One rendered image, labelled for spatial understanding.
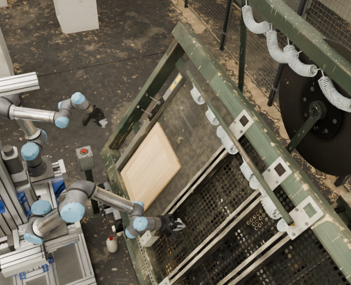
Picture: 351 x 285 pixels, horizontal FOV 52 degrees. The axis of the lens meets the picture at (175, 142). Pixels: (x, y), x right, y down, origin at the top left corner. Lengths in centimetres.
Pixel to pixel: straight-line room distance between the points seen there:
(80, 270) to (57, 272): 18
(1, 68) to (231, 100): 326
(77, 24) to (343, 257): 540
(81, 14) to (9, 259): 437
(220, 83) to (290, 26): 51
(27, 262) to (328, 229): 182
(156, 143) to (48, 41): 388
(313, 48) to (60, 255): 256
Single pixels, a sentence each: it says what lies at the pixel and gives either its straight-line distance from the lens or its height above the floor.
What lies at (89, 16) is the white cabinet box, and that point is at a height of 24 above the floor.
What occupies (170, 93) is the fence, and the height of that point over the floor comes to 158.
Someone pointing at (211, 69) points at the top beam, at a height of 192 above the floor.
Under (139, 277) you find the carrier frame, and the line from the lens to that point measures 327.
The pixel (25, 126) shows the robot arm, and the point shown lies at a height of 138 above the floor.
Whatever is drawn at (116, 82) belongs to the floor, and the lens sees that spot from 517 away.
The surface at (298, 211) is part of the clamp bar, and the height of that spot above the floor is 187.
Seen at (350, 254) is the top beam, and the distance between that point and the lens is 162.
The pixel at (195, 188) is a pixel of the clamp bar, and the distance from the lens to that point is 217.
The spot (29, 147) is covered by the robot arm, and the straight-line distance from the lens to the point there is 272.
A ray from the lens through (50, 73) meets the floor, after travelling 548.
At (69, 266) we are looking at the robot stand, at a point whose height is 21.
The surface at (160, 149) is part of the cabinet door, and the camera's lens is 255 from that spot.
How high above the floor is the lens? 322
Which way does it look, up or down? 48 degrees down
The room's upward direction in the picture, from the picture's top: 5 degrees clockwise
